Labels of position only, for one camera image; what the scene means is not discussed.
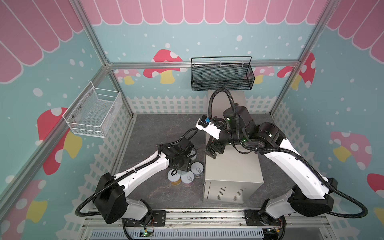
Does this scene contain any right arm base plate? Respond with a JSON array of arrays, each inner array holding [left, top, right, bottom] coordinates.
[[245, 210, 286, 228]]

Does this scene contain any yellow label can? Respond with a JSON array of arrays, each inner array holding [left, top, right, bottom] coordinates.
[[167, 169, 182, 186]]

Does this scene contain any black mesh wall basket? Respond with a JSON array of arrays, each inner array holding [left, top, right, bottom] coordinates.
[[191, 56, 255, 92]]

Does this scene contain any green circuit board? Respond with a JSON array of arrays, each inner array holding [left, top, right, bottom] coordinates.
[[140, 230, 154, 238]]

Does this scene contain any white wire wall basket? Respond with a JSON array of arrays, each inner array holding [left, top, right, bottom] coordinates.
[[63, 82, 123, 138]]

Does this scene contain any green label can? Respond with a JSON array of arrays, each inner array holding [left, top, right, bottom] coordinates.
[[189, 150, 197, 161]]

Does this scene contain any pink front can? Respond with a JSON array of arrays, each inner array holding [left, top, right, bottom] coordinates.
[[181, 171, 195, 188]]

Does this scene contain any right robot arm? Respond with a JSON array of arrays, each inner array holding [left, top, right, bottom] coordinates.
[[197, 88, 369, 225]]

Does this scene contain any can beside cabinet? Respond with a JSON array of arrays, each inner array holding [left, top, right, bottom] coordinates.
[[191, 162, 204, 178]]

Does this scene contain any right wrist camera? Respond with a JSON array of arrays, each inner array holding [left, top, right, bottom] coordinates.
[[195, 115, 227, 140]]

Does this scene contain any beige metal cabinet counter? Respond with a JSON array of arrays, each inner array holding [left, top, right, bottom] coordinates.
[[203, 90, 265, 205]]

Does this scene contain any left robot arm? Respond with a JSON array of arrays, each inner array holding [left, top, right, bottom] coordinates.
[[75, 128, 198, 226]]

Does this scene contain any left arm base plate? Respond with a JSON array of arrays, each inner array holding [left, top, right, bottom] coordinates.
[[125, 211, 167, 228]]

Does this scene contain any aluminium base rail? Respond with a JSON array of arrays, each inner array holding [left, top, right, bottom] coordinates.
[[78, 208, 337, 240]]

